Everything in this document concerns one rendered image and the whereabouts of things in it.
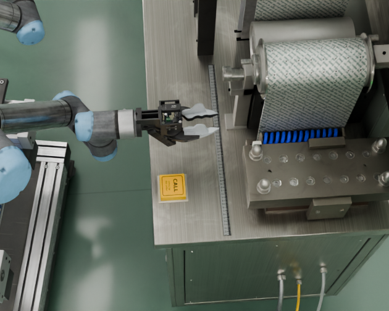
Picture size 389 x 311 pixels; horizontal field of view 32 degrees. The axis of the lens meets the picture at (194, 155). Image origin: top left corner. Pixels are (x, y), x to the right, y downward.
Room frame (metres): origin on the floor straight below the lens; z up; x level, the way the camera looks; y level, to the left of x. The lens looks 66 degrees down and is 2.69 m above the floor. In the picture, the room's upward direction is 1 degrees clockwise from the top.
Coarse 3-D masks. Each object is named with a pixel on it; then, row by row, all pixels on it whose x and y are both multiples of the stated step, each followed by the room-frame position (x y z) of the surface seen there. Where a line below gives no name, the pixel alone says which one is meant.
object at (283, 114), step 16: (336, 96) 0.84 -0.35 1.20; (352, 96) 0.85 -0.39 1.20; (272, 112) 0.83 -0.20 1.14; (288, 112) 0.83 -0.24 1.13; (304, 112) 0.84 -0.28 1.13; (320, 112) 0.84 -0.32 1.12; (336, 112) 0.84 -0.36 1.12; (272, 128) 0.83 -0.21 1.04; (288, 128) 0.83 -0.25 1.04; (304, 128) 0.84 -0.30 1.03; (320, 128) 0.84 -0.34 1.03
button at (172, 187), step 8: (160, 176) 0.73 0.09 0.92; (168, 176) 0.73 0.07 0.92; (176, 176) 0.73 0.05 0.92; (184, 176) 0.73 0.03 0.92; (160, 184) 0.71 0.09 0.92; (168, 184) 0.71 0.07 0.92; (176, 184) 0.71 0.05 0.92; (184, 184) 0.71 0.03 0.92; (168, 192) 0.69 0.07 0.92; (176, 192) 0.69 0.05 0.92; (184, 192) 0.69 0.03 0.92; (168, 200) 0.67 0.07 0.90
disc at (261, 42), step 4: (260, 40) 0.94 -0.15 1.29; (260, 44) 0.94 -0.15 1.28; (264, 44) 0.91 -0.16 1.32; (264, 48) 0.90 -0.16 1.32; (264, 52) 0.89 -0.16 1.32; (264, 56) 0.88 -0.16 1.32; (264, 60) 0.87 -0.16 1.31; (264, 64) 0.87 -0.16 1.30; (264, 88) 0.83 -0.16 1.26; (264, 92) 0.82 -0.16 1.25; (264, 96) 0.82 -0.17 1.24
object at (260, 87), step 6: (258, 48) 0.92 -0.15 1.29; (366, 48) 0.92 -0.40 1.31; (366, 54) 0.90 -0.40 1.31; (264, 66) 0.86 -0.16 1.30; (264, 72) 0.85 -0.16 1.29; (264, 78) 0.84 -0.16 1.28; (366, 78) 0.86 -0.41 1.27; (264, 84) 0.83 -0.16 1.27; (366, 84) 0.85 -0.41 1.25; (258, 90) 0.85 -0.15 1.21
